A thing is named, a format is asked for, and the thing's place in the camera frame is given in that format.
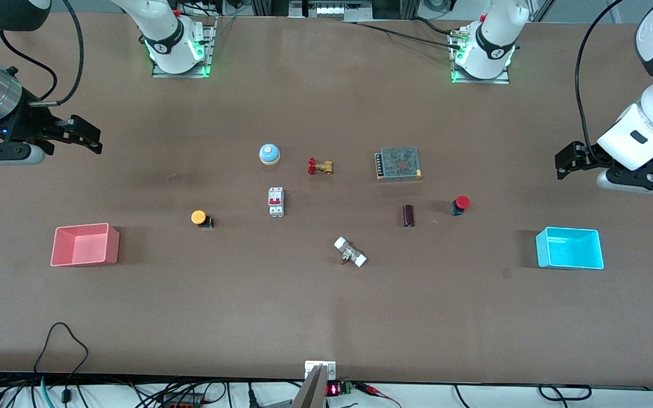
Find cyan plastic bin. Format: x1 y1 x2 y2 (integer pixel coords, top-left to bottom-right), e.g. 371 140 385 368
535 227 604 270

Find pink plastic bin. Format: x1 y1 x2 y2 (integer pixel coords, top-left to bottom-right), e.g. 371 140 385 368
50 223 120 267

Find metal mesh power supply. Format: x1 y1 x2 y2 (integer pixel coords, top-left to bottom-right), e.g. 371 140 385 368
375 146 422 182

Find metal fitting white caps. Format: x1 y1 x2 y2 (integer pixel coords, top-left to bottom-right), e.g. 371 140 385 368
334 236 368 267

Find red clip lead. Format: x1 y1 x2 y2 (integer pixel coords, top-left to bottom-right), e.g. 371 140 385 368
356 383 402 408

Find white metal plate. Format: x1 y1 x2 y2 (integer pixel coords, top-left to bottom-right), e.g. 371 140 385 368
304 360 337 380

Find grey metal bar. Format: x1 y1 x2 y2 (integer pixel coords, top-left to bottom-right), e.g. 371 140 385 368
291 364 328 408

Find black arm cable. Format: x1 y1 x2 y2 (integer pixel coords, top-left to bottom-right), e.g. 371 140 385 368
574 0 627 156
0 0 84 107

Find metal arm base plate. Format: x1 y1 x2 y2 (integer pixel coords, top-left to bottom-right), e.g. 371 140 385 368
152 17 213 79
450 28 511 84

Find black looped cable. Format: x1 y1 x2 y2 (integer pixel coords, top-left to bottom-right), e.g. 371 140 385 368
33 322 90 408

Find teal cable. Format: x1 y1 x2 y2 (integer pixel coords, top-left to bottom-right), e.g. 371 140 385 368
40 374 56 408

